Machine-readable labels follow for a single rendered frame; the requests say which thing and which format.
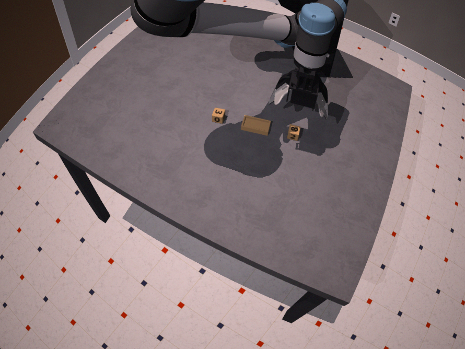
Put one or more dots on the brown rectangular tray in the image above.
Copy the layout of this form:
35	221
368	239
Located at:
255	125

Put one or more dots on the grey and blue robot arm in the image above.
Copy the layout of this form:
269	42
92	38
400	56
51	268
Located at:
309	30

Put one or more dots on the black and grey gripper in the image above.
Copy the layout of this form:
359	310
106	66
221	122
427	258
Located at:
307	89

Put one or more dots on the wooden calendar cube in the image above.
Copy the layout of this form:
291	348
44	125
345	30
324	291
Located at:
218	115
293	132

